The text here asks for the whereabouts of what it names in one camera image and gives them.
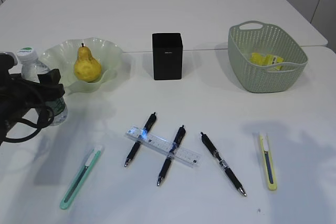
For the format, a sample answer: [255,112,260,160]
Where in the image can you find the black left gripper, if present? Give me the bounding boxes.
[1,69,65,143]

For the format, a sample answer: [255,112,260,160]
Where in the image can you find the clear plastic water bottle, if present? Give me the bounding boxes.
[16,47,68,126]

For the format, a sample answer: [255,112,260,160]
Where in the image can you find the yellow pear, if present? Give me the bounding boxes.
[73,43,102,82]

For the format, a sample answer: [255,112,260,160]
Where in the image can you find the yellow white waste paper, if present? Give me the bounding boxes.
[249,52,284,66]

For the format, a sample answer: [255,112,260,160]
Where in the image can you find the yellow utility knife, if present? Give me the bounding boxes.
[259,133,277,191]

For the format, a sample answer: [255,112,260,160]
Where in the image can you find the pale green wavy glass plate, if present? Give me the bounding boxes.
[39,37,123,94]

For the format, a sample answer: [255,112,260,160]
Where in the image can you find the green utility knife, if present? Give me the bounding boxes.
[59,145,103,210]

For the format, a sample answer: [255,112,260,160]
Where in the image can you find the black pen left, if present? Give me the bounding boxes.
[124,112,157,167]

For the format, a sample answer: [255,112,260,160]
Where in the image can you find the black pen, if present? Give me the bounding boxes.
[124,112,157,167]
[157,125,186,186]
[200,132,247,197]

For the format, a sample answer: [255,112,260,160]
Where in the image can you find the black square pen holder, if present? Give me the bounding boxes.
[152,33,183,80]

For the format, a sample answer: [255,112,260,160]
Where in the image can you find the transparent plastic ruler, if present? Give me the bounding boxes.
[125,126,201,167]

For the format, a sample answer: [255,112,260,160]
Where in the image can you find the black pen middle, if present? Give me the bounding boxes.
[157,125,186,186]

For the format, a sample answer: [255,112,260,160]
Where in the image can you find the black pen right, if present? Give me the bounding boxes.
[200,132,247,197]

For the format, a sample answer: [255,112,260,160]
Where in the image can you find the green woven plastic basket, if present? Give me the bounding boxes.
[228,22,308,93]

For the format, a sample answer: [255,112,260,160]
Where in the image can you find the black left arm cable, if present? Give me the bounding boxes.
[5,103,56,143]

